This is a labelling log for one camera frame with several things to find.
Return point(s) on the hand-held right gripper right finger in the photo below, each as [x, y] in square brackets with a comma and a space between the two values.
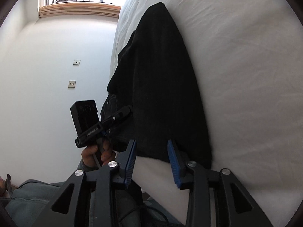
[174, 163]

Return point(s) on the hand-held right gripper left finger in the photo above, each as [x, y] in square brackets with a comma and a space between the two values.
[130, 162]

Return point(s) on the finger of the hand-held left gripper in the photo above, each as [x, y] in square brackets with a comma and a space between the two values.
[117, 117]

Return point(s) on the black pants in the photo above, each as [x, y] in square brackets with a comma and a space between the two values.
[161, 87]

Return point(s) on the person's left forearm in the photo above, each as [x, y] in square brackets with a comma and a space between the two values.
[86, 169]

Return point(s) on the person's left hand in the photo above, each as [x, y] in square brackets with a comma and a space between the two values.
[90, 155]

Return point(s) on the person's grey clothing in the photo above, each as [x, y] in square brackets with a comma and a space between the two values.
[28, 201]

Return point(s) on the white bed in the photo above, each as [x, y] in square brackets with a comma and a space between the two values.
[236, 75]

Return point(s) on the beige curtain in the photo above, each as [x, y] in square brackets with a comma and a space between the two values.
[80, 10]

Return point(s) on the white wall socket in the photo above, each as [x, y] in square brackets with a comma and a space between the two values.
[72, 84]
[76, 62]

